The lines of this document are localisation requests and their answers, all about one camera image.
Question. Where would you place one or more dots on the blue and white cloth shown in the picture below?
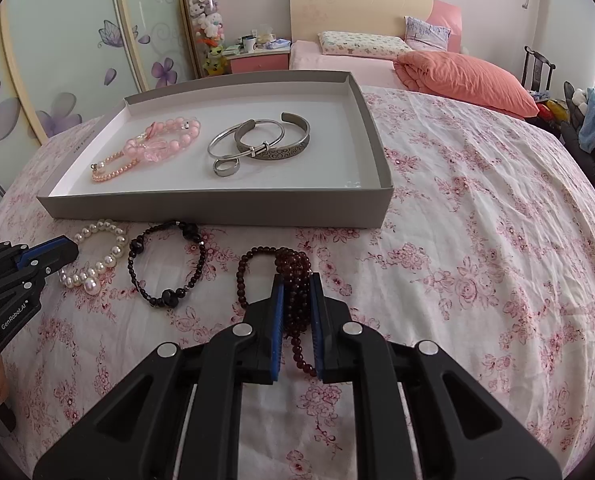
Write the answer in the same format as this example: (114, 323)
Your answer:
(277, 44)

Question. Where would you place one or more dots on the pink and white nightstand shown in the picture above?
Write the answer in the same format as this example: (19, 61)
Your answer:
(260, 62)

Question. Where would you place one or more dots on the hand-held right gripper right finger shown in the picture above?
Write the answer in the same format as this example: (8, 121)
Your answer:
(317, 330)

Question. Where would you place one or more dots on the wardrobe door with butterfly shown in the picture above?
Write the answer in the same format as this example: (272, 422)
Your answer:
(67, 35)

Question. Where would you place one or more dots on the lilac printed pillow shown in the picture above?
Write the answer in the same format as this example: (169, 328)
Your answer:
(427, 32)

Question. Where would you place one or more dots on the pile of colourful clothes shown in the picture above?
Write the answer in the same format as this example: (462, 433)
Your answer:
(550, 107)

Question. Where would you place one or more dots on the white mug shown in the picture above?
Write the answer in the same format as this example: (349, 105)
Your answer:
(248, 44)

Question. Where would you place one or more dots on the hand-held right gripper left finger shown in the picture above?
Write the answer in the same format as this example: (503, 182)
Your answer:
(277, 330)

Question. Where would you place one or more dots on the cream printed pillow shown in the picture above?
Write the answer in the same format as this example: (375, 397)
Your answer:
(362, 44)

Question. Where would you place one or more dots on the engraved silver cuff bangle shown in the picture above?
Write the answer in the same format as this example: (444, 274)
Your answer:
(287, 150)

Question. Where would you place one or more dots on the dark wooden chair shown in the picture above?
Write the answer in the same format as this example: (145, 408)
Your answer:
(537, 70)

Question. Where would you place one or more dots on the thin silver bangle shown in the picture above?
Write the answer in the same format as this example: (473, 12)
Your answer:
(259, 150)

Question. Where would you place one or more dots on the cream and pink headboard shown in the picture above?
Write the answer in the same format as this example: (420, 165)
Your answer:
(357, 7)

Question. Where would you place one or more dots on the pink floral tablecloth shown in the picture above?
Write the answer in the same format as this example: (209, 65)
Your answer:
(452, 260)

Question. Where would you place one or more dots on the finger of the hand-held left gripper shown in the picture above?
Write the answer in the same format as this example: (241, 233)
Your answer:
(45, 268)
(52, 250)

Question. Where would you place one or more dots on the black office chair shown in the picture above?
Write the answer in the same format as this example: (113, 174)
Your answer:
(577, 125)

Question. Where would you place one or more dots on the orange pink pillow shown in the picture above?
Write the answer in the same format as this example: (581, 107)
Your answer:
(467, 80)

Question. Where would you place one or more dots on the clear tube of plush toys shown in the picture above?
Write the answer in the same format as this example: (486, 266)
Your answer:
(207, 20)

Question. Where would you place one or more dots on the wardrobe door with swirls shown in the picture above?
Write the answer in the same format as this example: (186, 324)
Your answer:
(152, 20)

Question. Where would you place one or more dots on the bed with pink sheet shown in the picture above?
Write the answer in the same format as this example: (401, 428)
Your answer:
(337, 65)

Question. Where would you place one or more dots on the tissue box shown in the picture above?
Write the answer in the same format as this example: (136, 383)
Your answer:
(266, 36)

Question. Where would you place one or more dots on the grey cardboard tray box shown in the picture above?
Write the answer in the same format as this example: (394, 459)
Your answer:
(302, 180)

